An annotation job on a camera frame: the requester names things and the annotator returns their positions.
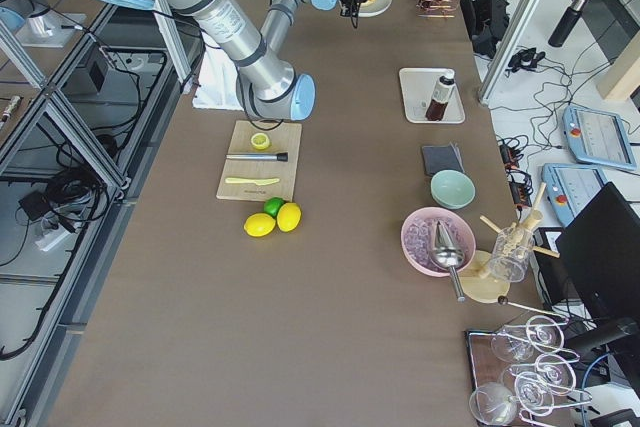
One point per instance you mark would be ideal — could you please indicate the yellow plastic knife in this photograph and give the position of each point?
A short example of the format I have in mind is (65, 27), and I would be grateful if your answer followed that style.
(251, 181)

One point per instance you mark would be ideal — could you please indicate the mint green bowl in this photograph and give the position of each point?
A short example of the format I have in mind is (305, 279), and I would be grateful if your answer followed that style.
(452, 189)

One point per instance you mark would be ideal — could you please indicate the metal muddler black tip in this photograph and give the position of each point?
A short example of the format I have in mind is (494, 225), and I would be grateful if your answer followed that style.
(259, 156)

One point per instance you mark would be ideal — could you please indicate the half lime slice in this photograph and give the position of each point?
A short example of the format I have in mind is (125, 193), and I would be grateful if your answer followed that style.
(260, 141)

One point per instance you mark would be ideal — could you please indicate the black monitor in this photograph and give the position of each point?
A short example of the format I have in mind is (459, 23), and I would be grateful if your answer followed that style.
(600, 251)

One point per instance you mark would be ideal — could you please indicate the yellow lemon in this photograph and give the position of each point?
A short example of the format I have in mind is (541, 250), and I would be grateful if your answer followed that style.
(259, 224)
(288, 217)

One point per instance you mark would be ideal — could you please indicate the grey folded cloth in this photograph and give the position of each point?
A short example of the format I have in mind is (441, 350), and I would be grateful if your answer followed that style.
(437, 158)

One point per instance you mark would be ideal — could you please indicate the yellow lemon left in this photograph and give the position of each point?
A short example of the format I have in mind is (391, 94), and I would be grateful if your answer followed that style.
(259, 224)

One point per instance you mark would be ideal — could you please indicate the cream plastic tray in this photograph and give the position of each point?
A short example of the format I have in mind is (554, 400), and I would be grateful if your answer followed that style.
(417, 88)

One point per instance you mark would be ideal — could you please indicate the green lime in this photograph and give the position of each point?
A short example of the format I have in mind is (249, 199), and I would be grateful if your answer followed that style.
(273, 205)

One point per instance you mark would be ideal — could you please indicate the pink bowl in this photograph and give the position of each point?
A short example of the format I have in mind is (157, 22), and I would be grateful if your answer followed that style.
(417, 238)

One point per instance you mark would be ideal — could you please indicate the wine glass rack tray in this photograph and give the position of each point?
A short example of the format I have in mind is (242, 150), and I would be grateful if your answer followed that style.
(522, 373)

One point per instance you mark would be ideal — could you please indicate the black thermos bottle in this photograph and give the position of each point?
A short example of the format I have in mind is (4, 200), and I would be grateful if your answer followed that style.
(567, 23)

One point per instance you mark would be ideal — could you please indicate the white plate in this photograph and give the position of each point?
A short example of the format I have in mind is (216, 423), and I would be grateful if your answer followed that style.
(374, 9)

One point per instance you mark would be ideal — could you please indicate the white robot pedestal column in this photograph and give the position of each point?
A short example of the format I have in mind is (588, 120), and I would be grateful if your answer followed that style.
(216, 82)

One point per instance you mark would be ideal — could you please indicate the tea bottle on tray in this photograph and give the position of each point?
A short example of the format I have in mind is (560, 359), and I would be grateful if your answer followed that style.
(441, 96)

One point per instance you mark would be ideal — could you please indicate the aluminium frame post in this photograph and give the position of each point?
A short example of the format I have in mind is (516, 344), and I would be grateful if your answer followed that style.
(518, 23)

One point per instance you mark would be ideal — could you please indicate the metal ice scoop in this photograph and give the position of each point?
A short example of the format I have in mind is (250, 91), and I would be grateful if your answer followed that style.
(448, 256)

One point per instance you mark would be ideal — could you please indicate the yellow lemon right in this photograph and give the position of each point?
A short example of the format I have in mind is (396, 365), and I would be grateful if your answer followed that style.
(288, 217)

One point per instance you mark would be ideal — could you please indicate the clear glass mug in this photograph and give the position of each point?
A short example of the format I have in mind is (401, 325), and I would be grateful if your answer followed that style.
(510, 256)

